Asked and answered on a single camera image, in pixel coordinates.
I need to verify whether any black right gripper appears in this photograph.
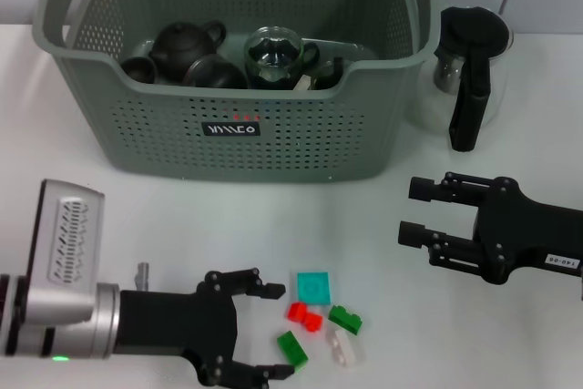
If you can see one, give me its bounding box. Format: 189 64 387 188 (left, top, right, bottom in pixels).
397 171 583 287

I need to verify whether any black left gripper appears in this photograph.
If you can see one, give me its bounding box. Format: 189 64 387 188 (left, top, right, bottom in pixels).
115 267 297 389

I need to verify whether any light green brick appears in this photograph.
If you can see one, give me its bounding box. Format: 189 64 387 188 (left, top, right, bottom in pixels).
276 330 310 373

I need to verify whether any teal square brick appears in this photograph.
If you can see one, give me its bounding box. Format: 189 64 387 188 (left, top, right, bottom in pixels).
296 271 332 306

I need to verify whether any grey perforated storage bin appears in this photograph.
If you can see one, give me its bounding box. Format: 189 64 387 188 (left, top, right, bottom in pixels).
30 0 441 183

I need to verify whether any small black clay teacup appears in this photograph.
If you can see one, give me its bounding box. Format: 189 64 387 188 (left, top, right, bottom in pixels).
120 56 159 86

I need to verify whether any bright red stepped brick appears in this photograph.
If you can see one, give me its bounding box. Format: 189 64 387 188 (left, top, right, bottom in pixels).
286 301 308 322

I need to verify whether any large clear white brick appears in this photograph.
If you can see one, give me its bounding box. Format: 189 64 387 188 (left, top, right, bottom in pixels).
325 328 365 368

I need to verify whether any dark green brick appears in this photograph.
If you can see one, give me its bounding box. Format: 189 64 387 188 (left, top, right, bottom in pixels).
327 304 364 335

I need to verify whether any black clay teapot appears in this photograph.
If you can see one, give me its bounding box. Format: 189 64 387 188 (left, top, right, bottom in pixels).
148 19 228 83

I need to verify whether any glass pitcher black handle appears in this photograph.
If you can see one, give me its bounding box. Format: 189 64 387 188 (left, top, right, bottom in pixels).
407 5 516 153

